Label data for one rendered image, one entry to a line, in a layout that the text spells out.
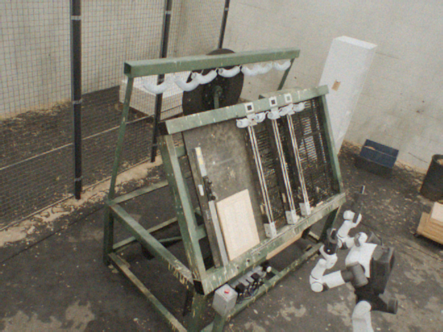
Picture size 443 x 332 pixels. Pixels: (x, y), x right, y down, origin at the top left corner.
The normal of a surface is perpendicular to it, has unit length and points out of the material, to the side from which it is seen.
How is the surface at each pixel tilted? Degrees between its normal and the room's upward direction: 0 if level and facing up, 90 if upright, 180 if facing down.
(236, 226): 58
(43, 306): 0
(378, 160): 90
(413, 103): 90
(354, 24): 90
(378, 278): 90
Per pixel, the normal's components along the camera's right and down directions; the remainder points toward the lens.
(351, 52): -0.54, 0.34
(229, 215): 0.69, -0.07
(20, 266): 0.17, -0.85
